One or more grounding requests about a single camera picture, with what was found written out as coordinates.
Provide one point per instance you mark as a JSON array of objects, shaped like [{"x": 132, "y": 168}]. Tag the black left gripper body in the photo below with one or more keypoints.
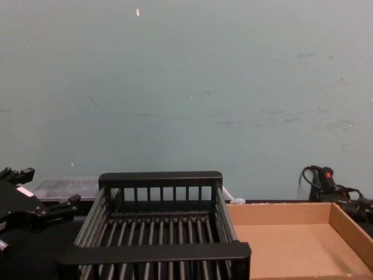
[{"x": 20, "y": 210}]

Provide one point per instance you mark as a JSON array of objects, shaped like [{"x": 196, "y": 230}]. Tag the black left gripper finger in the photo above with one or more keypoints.
[
  {"x": 62, "y": 205},
  {"x": 24, "y": 174}
]

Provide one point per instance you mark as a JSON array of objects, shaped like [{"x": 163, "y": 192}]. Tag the small white three-armed plastic piece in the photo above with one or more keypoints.
[{"x": 237, "y": 201}]

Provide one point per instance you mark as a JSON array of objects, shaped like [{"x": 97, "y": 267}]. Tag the clear plastic case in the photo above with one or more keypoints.
[{"x": 65, "y": 188}]

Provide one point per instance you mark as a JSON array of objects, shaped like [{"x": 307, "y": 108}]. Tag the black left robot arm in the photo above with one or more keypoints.
[{"x": 26, "y": 256}]

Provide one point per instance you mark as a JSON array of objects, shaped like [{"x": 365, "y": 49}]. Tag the black rack with steel bars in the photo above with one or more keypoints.
[{"x": 151, "y": 255}]

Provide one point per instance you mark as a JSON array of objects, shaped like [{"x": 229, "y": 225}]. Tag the shallow brown cardboard tray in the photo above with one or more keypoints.
[{"x": 291, "y": 248}]

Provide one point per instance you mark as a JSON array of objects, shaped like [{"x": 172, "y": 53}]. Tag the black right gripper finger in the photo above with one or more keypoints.
[{"x": 365, "y": 202}]

